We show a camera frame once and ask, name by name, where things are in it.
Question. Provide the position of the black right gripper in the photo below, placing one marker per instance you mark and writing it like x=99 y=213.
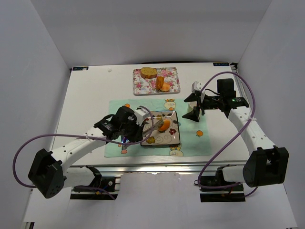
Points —
x=201 y=105

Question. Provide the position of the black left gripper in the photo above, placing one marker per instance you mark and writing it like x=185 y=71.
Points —
x=137 y=133

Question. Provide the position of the silver metal tongs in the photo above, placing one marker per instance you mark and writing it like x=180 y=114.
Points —
x=149 y=128

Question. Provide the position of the smooth orange oval bread roll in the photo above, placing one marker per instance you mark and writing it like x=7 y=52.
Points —
x=165 y=126

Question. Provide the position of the dark orange bread wedge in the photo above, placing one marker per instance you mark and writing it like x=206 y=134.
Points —
x=159 y=82

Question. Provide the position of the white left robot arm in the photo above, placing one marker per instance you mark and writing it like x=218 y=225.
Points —
x=52 y=171

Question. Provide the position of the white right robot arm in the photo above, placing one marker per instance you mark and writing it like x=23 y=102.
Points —
x=267 y=163

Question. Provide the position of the round pale bread bun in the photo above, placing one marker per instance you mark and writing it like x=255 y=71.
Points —
x=165 y=87

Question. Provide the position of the iridescent purple spoon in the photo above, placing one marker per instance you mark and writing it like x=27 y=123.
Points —
x=124 y=148

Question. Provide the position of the flower-painted square ceramic plate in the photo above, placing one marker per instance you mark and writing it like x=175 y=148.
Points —
x=169 y=137

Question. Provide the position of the light green cartoon placemat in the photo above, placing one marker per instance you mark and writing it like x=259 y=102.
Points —
x=193 y=136

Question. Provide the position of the floral rectangular serving tray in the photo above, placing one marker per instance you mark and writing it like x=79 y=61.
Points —
x=147 y=86

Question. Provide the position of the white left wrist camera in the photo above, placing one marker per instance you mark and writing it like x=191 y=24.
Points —
x=141 y=113

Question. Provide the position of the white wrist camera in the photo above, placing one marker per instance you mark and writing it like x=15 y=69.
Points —
x=141 y=113
x=196 y=87

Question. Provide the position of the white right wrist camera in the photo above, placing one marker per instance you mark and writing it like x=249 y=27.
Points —
x=196 y=87

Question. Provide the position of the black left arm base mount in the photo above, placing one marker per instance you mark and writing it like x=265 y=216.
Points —
x=88 y=183

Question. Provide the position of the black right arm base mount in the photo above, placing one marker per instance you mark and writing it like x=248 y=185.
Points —
x=226 y=185

